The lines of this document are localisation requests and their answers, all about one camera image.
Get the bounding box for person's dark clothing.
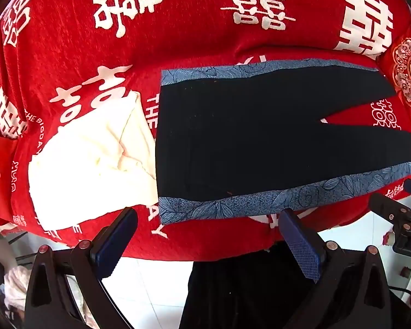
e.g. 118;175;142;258
180;242;329;329

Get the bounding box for white folded cloth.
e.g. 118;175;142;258
28;91;158;230

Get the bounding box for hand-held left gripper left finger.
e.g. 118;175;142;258
23;206;138;329

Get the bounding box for pile of pale clothes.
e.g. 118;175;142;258
3;266;33;317

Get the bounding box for black pants with floral trim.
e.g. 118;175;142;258
155;59;411;225

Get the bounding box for red printed blanket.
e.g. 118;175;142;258
0;0;411;262

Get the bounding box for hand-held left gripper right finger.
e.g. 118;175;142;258
277;208;393;329

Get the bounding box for red pillow with gold pattern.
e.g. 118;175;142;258
377;24;411;114

